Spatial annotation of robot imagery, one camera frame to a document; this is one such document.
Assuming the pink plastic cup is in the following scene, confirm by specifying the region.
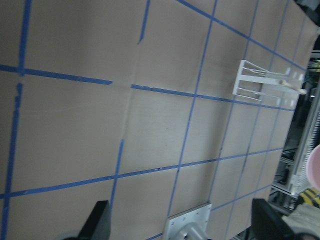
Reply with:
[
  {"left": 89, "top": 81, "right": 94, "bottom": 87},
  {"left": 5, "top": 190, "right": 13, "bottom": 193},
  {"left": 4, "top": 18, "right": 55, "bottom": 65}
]
[{"left": 306, "top": 145, "right": 320, "bottom": 190}]

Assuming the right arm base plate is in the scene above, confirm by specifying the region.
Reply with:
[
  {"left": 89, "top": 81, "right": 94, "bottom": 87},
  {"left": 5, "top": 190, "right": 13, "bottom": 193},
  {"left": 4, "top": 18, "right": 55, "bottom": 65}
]
[{"left": 162, "top": 203, "right": 212, "bottom": 240}]

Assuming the white wire cup rack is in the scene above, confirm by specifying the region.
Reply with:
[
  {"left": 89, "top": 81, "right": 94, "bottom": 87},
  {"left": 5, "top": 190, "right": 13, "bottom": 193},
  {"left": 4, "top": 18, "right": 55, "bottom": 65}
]
[{"left": 232, "top": 59, "right": 308, "bottom": 107}]

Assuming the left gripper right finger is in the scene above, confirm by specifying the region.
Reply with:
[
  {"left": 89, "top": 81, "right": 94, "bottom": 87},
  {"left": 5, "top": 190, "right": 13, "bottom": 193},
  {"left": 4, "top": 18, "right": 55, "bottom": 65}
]
[{"left": 251, "top": 198, "right": 320, "bottom": 240}]

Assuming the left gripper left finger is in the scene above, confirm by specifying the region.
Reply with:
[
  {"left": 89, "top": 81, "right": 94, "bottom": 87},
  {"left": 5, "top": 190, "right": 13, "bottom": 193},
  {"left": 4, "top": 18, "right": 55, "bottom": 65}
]
[{"left": 57, "top": 200, "right": 111, "bottom": 240}]

